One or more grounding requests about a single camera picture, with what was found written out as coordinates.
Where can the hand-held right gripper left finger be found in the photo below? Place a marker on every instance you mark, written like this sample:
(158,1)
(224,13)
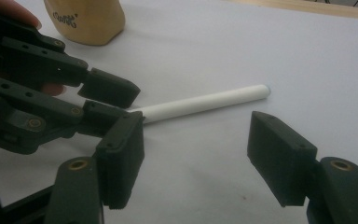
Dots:
(121,161)

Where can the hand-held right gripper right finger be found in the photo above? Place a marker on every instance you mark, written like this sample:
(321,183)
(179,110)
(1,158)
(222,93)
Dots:
(279,155)

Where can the wooden pen holder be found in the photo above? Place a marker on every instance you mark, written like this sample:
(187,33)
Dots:
(90,28)

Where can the thin white tube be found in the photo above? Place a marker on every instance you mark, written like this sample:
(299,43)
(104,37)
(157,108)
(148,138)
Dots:
(205,101)

